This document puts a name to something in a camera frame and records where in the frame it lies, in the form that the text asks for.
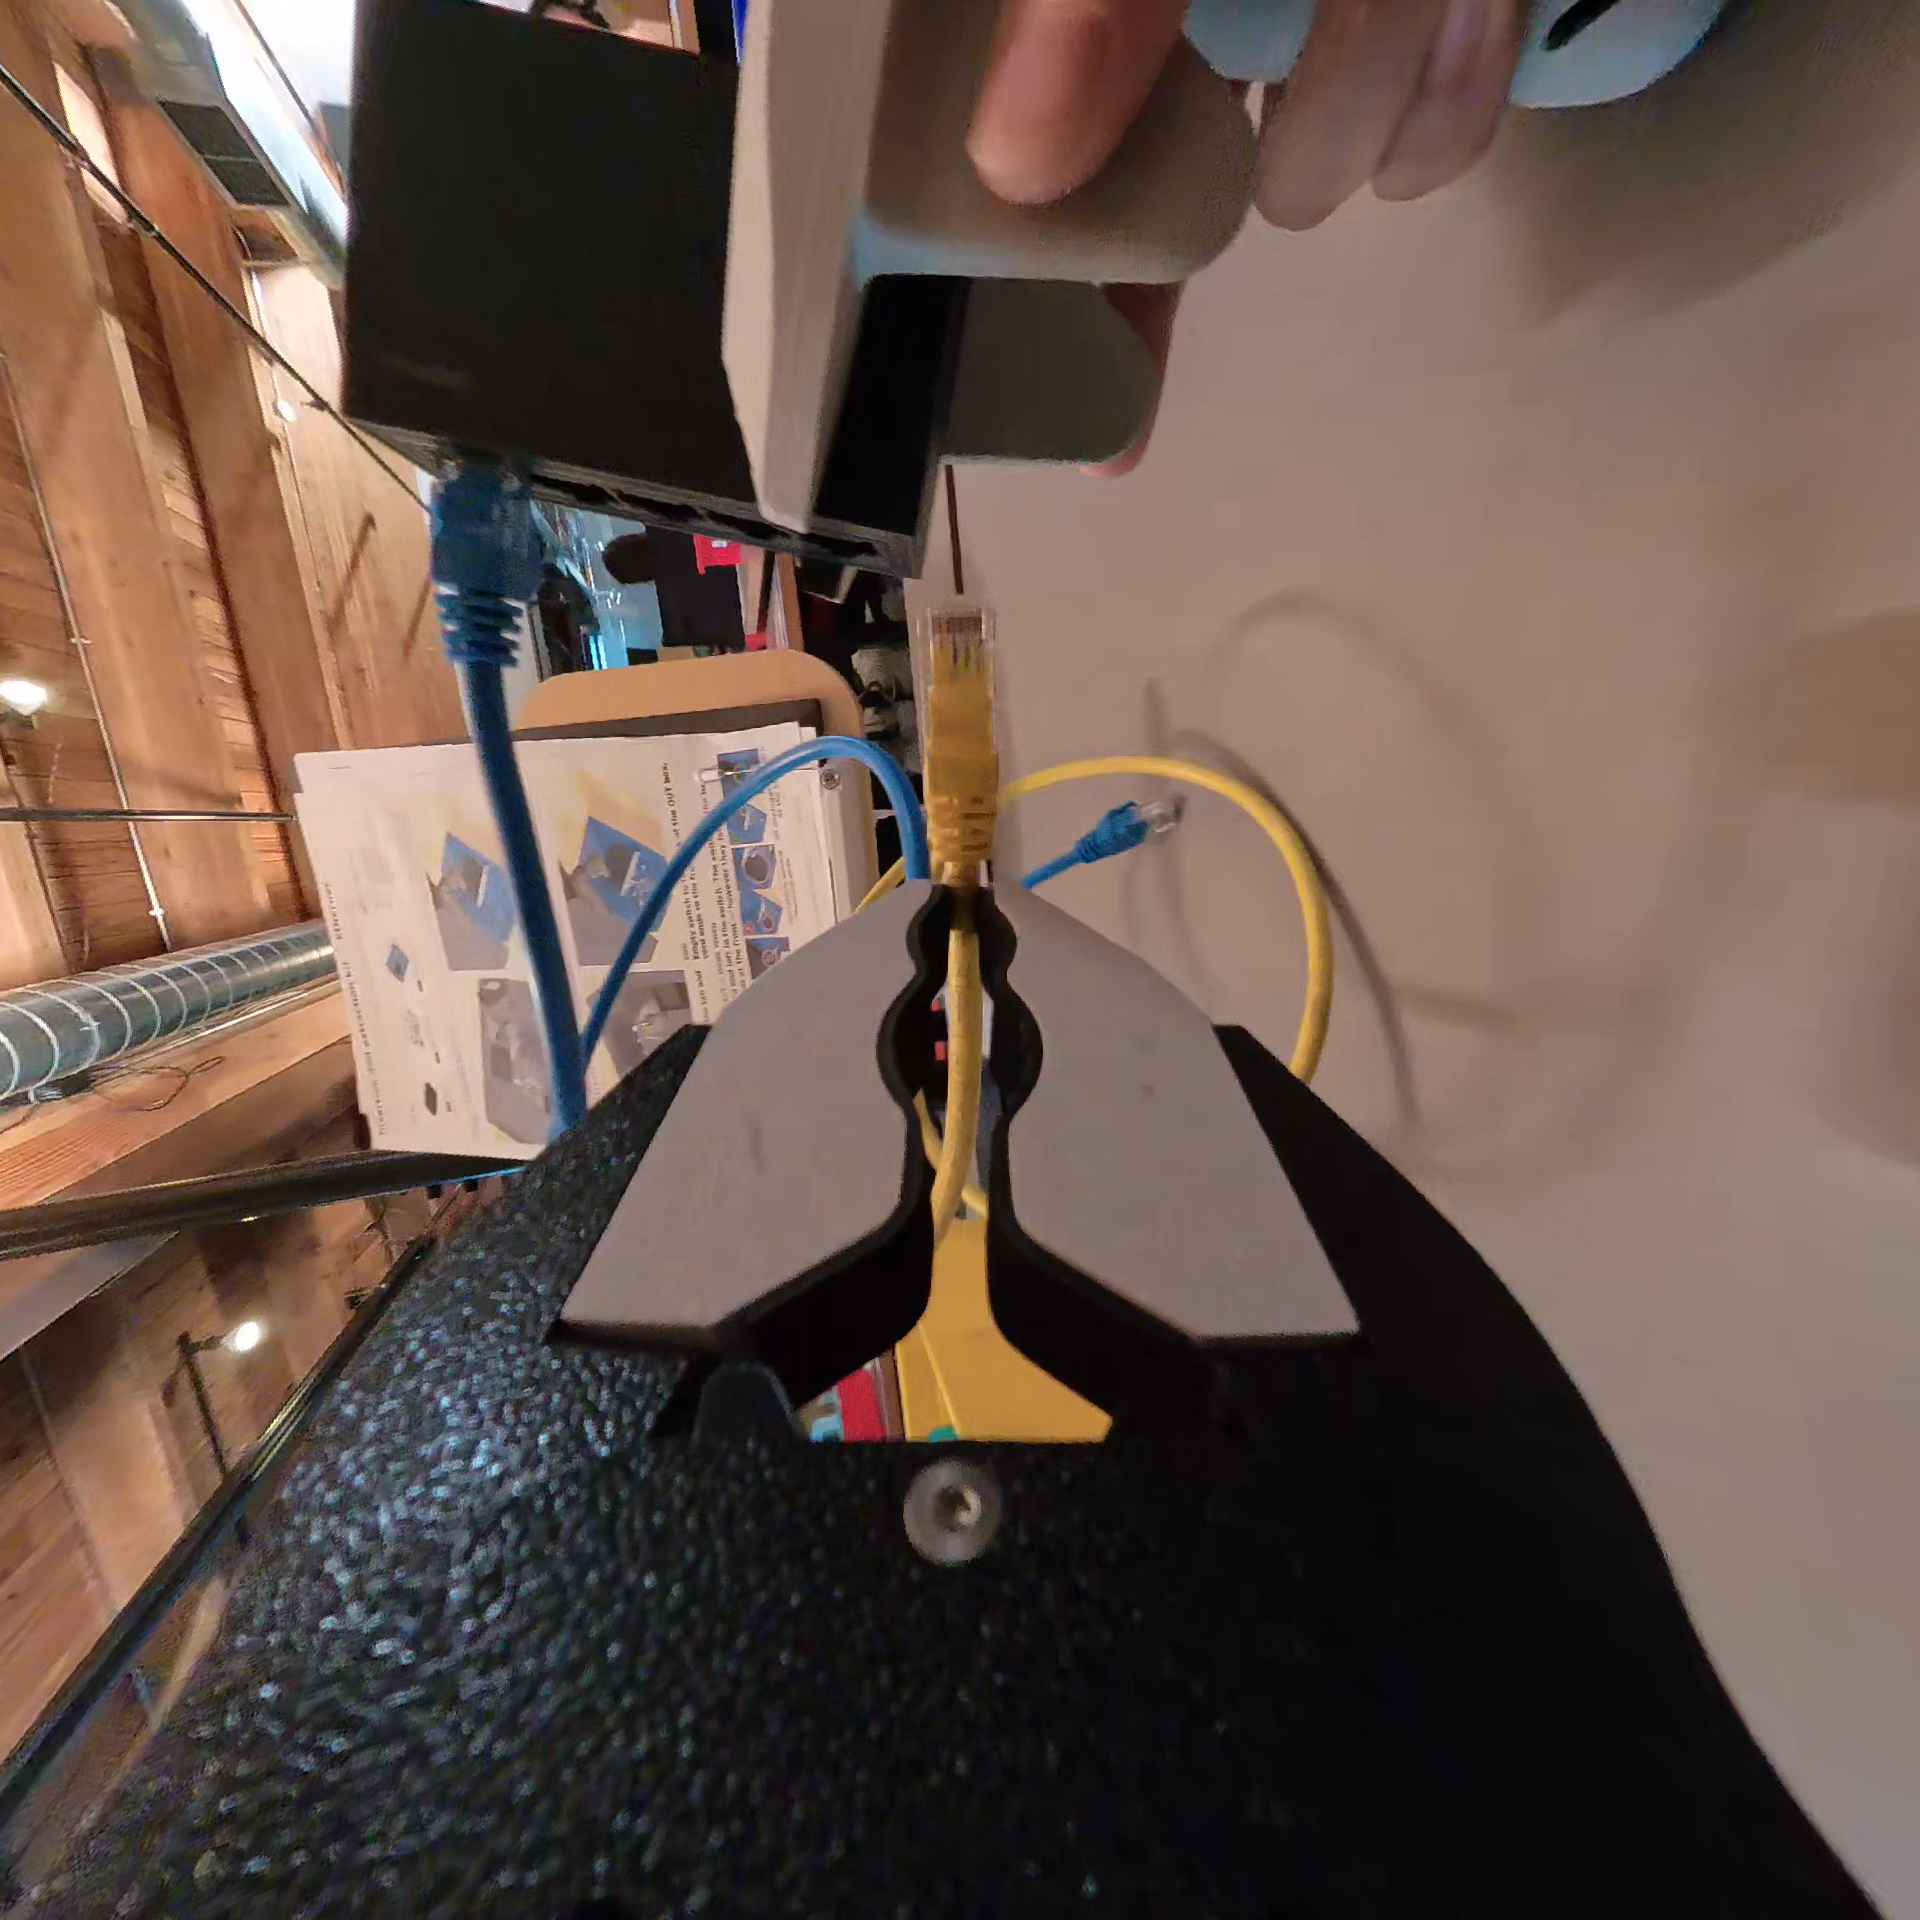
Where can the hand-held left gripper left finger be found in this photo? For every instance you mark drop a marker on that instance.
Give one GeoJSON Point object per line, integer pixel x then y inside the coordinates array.
{"type": "Point", "coordinates": [752, 1138]}

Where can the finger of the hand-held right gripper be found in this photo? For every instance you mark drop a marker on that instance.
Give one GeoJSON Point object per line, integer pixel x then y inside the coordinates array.
{"type": "Point", "coordinates": [1037, 374]}
{"type": "Point", "coordinates": [795, 300]}

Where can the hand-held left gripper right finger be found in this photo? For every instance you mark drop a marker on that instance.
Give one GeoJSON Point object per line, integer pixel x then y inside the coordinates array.
{"type": "Point", "coordinates": [1157, 1155]}

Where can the black network switch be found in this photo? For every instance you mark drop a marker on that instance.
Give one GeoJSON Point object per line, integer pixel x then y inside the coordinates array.
{"type": "Point", "coordinates": [526, 227]}

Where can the person's right hand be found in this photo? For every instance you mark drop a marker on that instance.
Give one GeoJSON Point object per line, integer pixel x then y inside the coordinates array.
{"type": "Point", "coordinates": [1351, 107]}

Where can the yellow plastic bin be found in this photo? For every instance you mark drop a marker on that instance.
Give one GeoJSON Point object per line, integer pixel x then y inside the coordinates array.
{"type": "Point", "coordinates": [976, 1365]}

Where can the printed instruction sheet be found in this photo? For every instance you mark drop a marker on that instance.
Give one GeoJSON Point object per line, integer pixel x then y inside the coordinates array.
{"type": "Point", "coordinates": [449, 930]}

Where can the wooden display board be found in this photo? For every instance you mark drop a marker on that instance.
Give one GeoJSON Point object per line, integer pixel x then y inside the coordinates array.
{"type": "Point", "coordinates": [673, 692]}

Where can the ceiling track spotlight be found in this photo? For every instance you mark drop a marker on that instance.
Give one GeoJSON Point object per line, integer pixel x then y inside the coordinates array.
{"type": "Point", "coordinates": [24, 693]}
{"type": "Point", "coordinates": [241, 1335]}

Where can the silver ventilation duct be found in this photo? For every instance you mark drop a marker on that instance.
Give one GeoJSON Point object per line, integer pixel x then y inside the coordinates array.
{"type": "Point", "coordinates": [150, 1014]}

